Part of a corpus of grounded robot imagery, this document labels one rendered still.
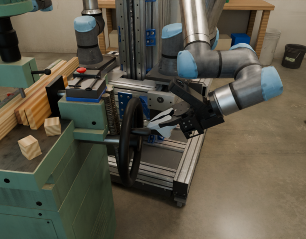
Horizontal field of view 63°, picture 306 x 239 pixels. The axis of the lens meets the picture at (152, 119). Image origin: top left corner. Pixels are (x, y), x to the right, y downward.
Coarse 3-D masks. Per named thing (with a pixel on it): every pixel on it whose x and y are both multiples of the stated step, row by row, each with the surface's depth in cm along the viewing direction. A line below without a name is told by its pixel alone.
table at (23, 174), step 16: (16, 128) 72; (64, 128) 72; (80, 128) 78; (0, 144) 66; (16, 144) 66; (48, 144) 66; (64, 144) 71; (0, 160) 61; (16, 160) 61; (32, 160) 61; (48, 160) 63; (0, 176) 59; (16, 176) 58; (32, 176) 57; (48, 176) 64
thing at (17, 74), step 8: (0, 64) 69; (8, 64) 68; (16, 64) 68; (24, 64) 69; (32, 64) 73; (0, 72) 70; (8, 72) 69; (16, 72) 69; (24, 72) 69; (0, 80) 71; (8, 80) 71; (16, 80) 71; (24, 80) 70; (32, 80) 73
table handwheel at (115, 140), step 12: (132, 108) 72; (132, 120) 80; (120, 132) 69; (108, 144) 81; (120, 144) 68; (132, 144) 79; (120, 156) 68; (120, 168) 69; (132, 168) 88; (132, 180) 79
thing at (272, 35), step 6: (270, 30) 361; (276, 30) 356; (270, 36) 341; (276, 36) 341; (264, 42) 349; (270, 42) 346; (276, 42) 348; (264, 48) 352; (270, 48) 350; (264, 54) 356; (270, 54) 355; (264, 60) 361; (270, 60) 362
